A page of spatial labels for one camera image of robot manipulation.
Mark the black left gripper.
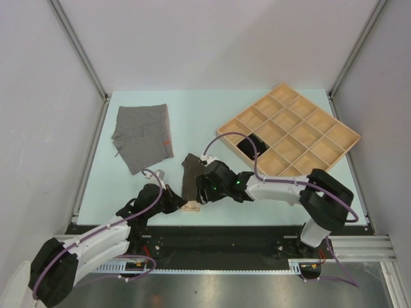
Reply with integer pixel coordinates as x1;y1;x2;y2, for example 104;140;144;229
146;184;186;218

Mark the brown underwear beige waistband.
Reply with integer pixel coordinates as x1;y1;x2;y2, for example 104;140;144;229
181;153;205;212

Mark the black underwear beige waistband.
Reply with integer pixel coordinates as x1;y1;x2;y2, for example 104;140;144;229
237;133;269;161

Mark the grey striped underwear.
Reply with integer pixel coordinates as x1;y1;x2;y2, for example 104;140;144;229
111;104;174;175

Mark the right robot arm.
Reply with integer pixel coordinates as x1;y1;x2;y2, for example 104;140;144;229
196;160;354;258

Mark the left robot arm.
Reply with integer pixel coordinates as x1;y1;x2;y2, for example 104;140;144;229
28;184;187;307

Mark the wooden compartment tray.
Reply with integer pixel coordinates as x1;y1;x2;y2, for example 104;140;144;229
216;83;360;176

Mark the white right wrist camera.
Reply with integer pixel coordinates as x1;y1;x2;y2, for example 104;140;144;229
200;155;218;166

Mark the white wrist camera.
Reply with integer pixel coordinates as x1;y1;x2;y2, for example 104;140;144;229
200;155;218;166
149;169;166;190

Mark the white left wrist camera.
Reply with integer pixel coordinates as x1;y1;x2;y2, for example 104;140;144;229
149;169;166;190

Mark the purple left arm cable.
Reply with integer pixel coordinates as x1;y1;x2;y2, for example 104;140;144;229
33;168;164;302

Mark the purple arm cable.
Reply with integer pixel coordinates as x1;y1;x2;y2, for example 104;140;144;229
33;168;164;302
204;132;360;288

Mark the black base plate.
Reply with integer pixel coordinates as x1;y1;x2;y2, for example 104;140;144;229
64;224;337;270

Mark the grey slotted cable duct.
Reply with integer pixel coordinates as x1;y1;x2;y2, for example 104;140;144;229
92;258;302;275

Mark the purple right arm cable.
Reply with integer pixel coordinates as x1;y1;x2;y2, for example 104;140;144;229
204;132;360;288

